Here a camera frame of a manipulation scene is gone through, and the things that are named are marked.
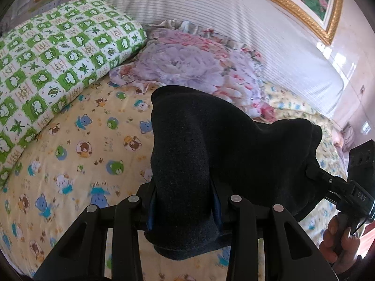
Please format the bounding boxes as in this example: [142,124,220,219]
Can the black pants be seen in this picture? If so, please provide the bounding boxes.
[145,86,323,261]

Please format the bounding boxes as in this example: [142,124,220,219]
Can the dark jacket right forearm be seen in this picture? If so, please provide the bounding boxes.
[337,256,366,281]

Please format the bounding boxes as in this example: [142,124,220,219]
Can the person's right hand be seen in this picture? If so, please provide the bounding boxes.
[319,214,362,279]

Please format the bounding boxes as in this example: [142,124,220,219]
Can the pink pillow beside bed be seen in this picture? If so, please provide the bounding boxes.
[332,122,355,152]

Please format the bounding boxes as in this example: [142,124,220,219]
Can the yellow bear print bedsheet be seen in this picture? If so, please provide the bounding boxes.
[1,78,347,280]

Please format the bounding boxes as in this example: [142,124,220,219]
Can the striped white headboard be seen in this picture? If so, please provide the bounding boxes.
[104,0,344,117]

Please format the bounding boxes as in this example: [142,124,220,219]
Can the green white checkered pillow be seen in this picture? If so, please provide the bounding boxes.
[1,0,147,184]

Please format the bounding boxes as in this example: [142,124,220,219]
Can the pink floral pillow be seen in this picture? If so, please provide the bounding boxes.
[109,20,276,122]

